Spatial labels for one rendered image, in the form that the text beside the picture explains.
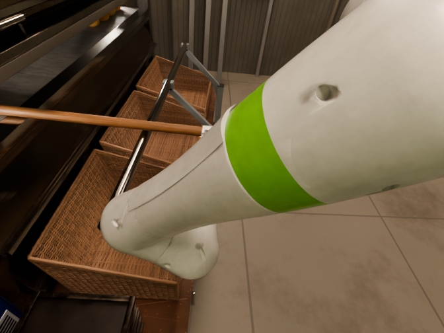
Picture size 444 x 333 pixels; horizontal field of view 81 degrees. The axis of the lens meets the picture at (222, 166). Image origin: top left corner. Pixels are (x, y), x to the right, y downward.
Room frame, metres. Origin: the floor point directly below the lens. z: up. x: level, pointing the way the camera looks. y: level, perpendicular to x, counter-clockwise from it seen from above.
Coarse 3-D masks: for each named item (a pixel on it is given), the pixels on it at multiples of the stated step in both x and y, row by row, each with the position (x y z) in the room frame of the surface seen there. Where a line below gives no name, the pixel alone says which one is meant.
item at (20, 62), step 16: (80, 0) 1.21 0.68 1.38; (96, 0) 1.16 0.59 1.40; (48, 16) 0.94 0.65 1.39; (64, 16) 0.91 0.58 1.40; (96, 16) 0.93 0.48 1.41; (16, 32) 0.74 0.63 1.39; (32, 32) 0.73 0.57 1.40; (64, 32) 0.72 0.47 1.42; (0, 48) 0.60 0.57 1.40; (32, 48) 0.58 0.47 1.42; (48, 48) 0.63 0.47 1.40; (16, 64) 0.51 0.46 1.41; (0, 80) 0.45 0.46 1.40
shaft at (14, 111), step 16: (0, 112) 0.62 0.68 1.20; (16, 112) 0.62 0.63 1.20; (32, 112) 0.63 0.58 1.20; (48, 112) 0.63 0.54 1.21; (64, 112) 0.64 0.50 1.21; (128, 128) 0.64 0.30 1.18; (144, 128) 0.64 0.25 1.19; (160, 128) 0.64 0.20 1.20; (176, 128) 0.65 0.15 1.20; (192, 128) 0.65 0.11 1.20
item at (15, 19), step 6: (12, 18) 0.62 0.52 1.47; (18, 18) 0.63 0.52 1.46; (24, 18) 0.65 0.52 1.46; (0, 24) 0.57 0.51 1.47; (6, 24) 0.59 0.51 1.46; (12, 24) 0.60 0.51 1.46; (18, 24) 0.62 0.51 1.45; (0, 30) 0.56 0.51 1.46; (18, 30) 0.62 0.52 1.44; (24, 30) 0.63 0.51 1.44; (24, 36) 0.62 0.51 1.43
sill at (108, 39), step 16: (144, 16) 1.99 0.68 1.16; (112, 32) 1.50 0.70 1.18; (128, 32) 1.62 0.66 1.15; (96, 48) 1.24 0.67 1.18; (112, 48) 1.35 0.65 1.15; (80, 64) 1.05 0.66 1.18; (96, 64) 1.15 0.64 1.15; (64, 80) 0.89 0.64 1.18; (80, 80) 0.97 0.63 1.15; (32, 96) 0.75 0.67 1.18; (48, 96) 0.76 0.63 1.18; (64, 96) 0.84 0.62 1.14; (0, 128) 0.56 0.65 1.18; (16, 128) 0.58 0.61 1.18; (0, 144) 0.50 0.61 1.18
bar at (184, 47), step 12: (180, 48) 1.49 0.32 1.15; (180, 60) 1.27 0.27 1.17; (192, 60) 1.49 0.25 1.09; (204, 72) 1.49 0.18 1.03; (168, 84) 0.99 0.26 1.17; (216, 84) 1.50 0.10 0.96; (180, 96) 1.02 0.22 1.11; (216, 96) 1.49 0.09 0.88; (156, 108) 0.79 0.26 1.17; (192, 108) 1.02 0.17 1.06; (216, 108) 1.49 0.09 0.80; (156, 120) 0.73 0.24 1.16; (204, 120) 1.02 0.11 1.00; (216, 120) 1.49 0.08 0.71; (144, 132) 0.64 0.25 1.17; (144, 144) 0.59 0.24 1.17; (132, 156) 0.53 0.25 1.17; (132, 168) 0.48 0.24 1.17; (120, 180) 0.43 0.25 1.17; (120, 192) 0.39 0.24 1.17
